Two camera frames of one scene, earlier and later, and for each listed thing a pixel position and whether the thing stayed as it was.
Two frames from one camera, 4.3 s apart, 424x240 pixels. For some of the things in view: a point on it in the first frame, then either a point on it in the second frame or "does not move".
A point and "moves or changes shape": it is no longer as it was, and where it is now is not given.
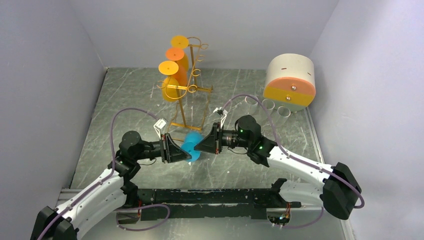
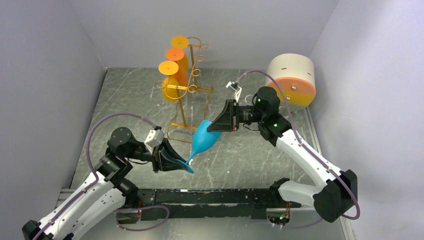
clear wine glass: [283, 113] does not move
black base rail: [241, 203] does not move
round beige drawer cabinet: [290, 81] does not move
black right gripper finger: [208, 144] → [223, 122]
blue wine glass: [191, 139] moves or changes shape
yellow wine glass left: [170, 85] does not move
